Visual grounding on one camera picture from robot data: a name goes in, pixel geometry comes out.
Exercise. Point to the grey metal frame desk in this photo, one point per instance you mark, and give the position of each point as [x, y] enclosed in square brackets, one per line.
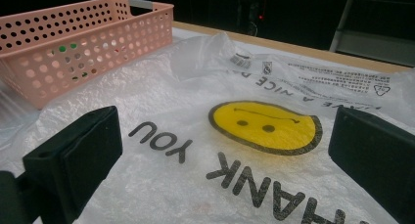
[375, 46]

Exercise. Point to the pink perforated plastic basket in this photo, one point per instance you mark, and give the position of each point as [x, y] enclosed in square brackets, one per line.
[49, 72]

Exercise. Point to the translucent smiley plastic bag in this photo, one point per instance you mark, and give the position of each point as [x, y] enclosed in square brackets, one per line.
[195, 185]

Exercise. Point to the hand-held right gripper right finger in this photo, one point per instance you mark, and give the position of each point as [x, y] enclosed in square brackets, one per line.
[375, 152]

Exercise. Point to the green lid small jar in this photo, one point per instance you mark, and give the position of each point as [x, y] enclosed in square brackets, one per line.
[62, 49]

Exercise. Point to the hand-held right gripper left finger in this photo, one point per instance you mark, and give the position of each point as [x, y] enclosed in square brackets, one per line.
[81, 158]

